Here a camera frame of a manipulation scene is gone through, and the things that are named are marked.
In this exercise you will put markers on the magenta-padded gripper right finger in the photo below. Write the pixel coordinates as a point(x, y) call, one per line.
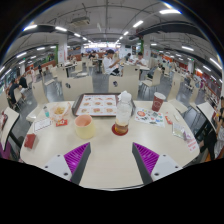
point(166, 165)

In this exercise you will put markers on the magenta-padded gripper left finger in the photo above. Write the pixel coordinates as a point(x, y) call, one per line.
point(56, 165)

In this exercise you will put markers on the clear bottle with white cap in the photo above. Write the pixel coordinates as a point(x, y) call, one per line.
point(123, 115)

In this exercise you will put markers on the white paper slip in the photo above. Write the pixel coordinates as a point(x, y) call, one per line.
point(191, 143)

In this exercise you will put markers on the red pouch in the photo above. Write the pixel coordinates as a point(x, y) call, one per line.
point(30, 141)

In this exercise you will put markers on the clear-sleeved card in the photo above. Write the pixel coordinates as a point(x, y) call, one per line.
point(179, 130)

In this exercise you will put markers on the red sauce packet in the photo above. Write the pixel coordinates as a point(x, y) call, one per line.
point(62, 123)

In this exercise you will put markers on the white printed card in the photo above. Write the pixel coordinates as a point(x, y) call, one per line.
point(42, 125)

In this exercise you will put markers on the yellow cup with pink inside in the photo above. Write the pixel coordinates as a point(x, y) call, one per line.
point(84, 129)

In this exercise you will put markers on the small red packet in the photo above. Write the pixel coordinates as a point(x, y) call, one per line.
point(168, 120)

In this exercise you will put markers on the colourful sticker leaflet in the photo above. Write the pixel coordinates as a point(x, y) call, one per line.
point(150, 117)

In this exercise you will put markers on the small teal bottle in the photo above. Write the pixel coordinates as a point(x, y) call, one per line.
point(46, 112)

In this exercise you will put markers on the crumpled food wrapper bag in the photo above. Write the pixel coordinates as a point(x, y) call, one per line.
point(60, 110)

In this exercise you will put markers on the person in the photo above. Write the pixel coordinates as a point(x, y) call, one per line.
point(213, 133)
point(128, 57)
point(141, 61)
point(13, 93)
point(23, 83)
point(108, 65)

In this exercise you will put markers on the flat round red coaster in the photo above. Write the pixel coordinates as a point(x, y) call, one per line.
point(113, 132)

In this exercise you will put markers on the beige dining table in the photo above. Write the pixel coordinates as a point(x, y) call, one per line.
point(206, 111)
point(8, 123)

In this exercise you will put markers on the red paper cup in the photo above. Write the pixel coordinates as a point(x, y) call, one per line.
point(158, 101)

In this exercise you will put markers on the dark tray with menu sheet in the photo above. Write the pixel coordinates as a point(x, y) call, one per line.
point(95, 105)

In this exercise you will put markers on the beige chairs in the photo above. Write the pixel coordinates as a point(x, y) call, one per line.
point(76, 87)

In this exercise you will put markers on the ceiling air conditioner unit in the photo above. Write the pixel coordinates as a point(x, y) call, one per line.
point(80, 21)

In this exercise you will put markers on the ceiling lights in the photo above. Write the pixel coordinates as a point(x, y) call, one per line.
point(170, 11)

